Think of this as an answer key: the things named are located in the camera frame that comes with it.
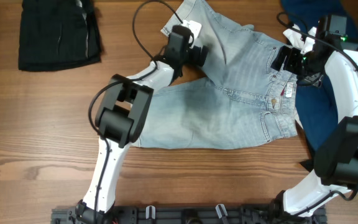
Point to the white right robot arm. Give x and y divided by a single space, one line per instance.
335 169

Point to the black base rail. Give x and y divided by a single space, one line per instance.
248 213

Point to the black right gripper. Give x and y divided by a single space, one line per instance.
285 60

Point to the light blue denim shorts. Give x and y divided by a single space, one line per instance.
240 102

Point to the folded dark green garment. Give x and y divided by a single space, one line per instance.
58 35

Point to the blue garment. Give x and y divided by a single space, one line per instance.
316 107

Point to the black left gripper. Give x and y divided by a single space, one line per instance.
193 55

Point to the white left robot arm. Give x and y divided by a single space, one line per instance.
121 116

